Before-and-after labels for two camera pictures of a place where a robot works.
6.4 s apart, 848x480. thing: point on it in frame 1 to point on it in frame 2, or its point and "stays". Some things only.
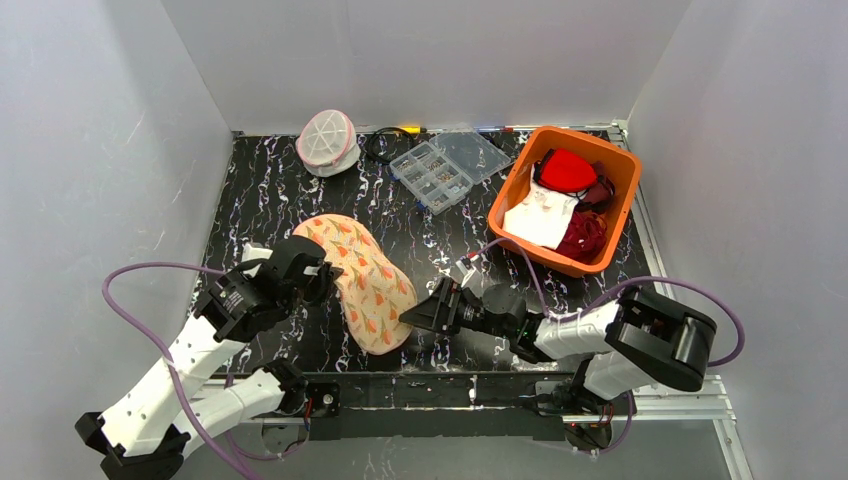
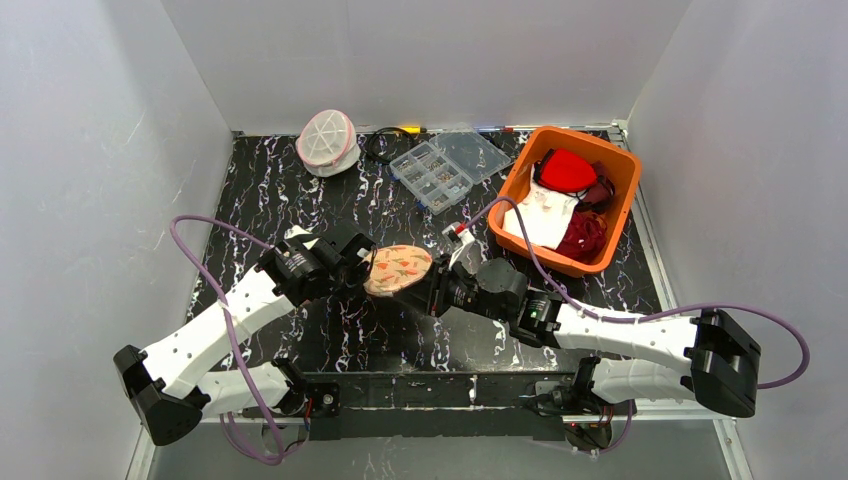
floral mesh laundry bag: [375, 290] to [389, 268]
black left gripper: [308, 273] to [357, 250]
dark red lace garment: [584, 236] stays
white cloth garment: [541, 217] stays
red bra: [564, 171] stays
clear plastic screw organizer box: [442, 171] stays
